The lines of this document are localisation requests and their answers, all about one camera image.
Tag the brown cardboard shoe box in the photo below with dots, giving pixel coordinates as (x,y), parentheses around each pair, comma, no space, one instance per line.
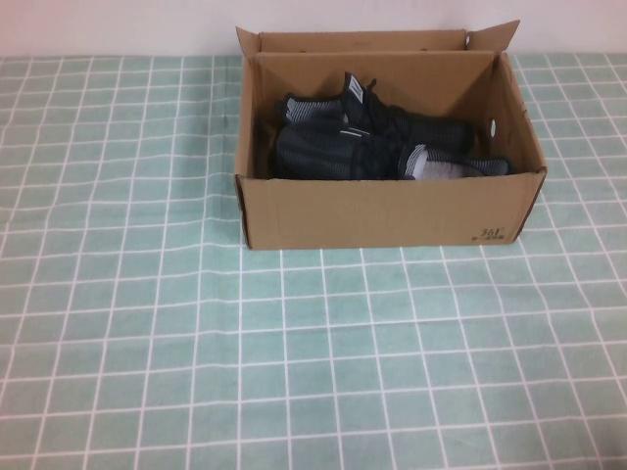
(367,215)

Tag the black knit sneaker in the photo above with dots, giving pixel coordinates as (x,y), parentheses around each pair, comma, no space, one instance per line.
(431,129)

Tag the white paper shoe stuffing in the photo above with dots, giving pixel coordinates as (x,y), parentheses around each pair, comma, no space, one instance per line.
(416,159)

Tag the black sneaker with lace bow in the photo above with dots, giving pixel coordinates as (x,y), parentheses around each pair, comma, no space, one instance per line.
(318,152)

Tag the green white checked tablecloth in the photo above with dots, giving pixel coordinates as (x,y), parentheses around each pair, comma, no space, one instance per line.
(343,367)

